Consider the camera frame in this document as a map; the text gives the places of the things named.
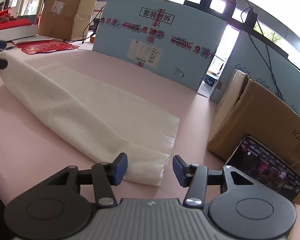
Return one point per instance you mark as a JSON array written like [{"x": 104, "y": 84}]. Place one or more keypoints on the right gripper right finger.
[{"x": 234, "y": 206}]

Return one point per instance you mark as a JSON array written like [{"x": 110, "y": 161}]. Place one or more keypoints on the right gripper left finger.
[{"x": 63, "y": 204}]

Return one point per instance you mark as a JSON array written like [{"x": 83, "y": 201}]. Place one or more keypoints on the white fabric shopping bag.
[{"x": 98, "y": 119}]

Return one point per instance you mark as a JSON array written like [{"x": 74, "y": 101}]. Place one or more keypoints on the white red tray stack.
[{"x": 13, "y": 27}]

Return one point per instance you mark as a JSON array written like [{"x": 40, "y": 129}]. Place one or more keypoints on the black smartphone lit screen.
[{"x": 260, "y": 163}]

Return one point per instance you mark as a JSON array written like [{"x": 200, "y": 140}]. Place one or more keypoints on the far brown cardboard box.
[{"x": 66, "y": 19}]

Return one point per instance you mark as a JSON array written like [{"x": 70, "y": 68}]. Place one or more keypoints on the brown cardboard box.
[
  {"x": 66, "y": 19},
  {"x": 247, "y": 108}
]

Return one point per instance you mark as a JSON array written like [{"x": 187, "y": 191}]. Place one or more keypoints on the near brown cardboard box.
[{"x": 247, "y": 108}]

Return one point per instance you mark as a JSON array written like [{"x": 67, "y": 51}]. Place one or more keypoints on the large blue foam board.
[{"x": 169, "y": 39}]

